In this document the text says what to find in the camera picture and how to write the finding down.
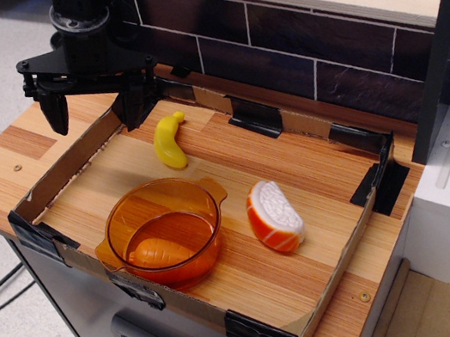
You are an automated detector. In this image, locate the cardboard fence with black tape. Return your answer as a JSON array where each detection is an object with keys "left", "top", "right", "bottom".
[{"left": 0, "top": 90, "right": 419, "bottom": 337}]

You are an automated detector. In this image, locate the orange white salmon sushi toy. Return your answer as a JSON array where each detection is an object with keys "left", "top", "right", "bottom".
[{"left": 246, "top": 181, "right": 305, "bottom": 253}]

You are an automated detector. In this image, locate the dark grey vertical post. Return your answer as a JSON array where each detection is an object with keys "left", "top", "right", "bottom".
[{"left": 412, "top": 0, "right": 450, "bottom": 164}]

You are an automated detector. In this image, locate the orange transparent plastic pot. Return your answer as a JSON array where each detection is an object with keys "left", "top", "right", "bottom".
[{"left": 95, "top": 178, "right": 228, "bottom": 290}]

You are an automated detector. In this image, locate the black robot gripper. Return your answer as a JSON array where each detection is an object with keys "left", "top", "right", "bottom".
[{"left": 16, "top": 30, "right": 157, "bottom": 136}]

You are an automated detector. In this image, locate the orange toy carrot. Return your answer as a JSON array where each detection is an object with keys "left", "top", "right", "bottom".
[{"left": 128, "top": 238, "right": 195, "bottom": 268}]

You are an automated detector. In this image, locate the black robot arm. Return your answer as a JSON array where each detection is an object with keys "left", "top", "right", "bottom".
[{"left": 16, "top": 0, "right": 157, "bottom": 135}]

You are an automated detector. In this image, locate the yellow toy banana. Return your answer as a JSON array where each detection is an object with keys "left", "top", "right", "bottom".
[{"left": 153, "top": 111, "right": 188, "bottom": 169}]

